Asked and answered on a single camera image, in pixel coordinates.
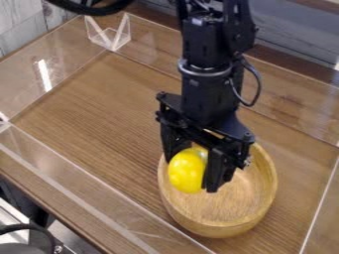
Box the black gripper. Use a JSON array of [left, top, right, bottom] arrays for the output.
[[156, 58, 254, 193]]

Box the yellow lemon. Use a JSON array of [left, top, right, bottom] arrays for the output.
[[168, 147, 208, 193]]

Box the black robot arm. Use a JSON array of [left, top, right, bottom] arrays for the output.
[[156, 0, 256, 192]]

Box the brown wooden bowl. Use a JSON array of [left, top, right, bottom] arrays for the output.
[[157, 143, 277, 238]]

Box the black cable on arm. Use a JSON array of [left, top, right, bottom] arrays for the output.
[[228, 58, 261, 108]]

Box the clear acrylic corner bracket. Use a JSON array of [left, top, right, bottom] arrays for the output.
[[84, 13, 130, 52]]

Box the black cable lower left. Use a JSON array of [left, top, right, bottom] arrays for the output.
[[0, 223, 58, 254]]

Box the thick black hose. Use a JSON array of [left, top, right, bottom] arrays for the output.
[[45, 0, 133, 17]]

